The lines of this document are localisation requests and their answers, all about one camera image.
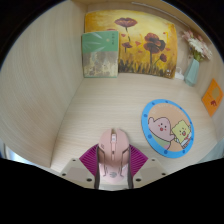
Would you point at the orange booklet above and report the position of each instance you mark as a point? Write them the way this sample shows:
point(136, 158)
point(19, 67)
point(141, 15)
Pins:
point(213, 97)

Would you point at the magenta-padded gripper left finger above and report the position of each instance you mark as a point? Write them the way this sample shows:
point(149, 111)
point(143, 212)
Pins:
point(87, 160)

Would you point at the pink and white flower bouquet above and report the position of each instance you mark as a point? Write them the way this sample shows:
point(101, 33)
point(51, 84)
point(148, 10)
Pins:
point(198, 45)

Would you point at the pink computer mouse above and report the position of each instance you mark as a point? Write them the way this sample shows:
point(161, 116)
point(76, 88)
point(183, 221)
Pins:
point(113, 156)

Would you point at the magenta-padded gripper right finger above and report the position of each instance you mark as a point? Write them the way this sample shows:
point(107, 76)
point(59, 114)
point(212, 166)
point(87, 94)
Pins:
point(137, 160)

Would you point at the yellow poppy flower painting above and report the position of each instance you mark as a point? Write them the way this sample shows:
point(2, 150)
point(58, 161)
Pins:
point(146, 30)

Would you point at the white power strip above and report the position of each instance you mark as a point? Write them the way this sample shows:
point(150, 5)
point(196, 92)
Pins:
point(179, 74)

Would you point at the pale teal faceted vase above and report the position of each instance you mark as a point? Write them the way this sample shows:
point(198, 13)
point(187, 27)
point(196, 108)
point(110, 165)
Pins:
point(192, 72)

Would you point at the green and beige book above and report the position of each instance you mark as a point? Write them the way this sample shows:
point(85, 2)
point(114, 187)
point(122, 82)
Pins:
point(100, 55)

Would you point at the round cartoon mouse pad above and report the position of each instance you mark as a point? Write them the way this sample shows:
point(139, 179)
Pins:
point(163, 128)

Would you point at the wooden shelf with decorations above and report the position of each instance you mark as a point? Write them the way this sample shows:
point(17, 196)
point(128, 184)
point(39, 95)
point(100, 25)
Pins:
point(100, 1)

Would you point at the white light bar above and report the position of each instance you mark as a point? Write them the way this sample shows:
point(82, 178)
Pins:
point(160, 10)

